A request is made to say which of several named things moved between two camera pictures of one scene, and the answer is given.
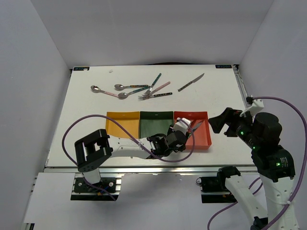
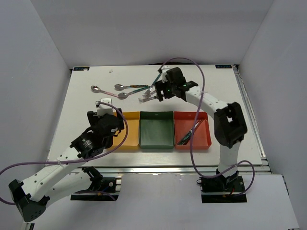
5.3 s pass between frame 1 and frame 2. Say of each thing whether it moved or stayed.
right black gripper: moved
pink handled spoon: stayed
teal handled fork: stayed
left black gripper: moved
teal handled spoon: stayed
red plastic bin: stayed
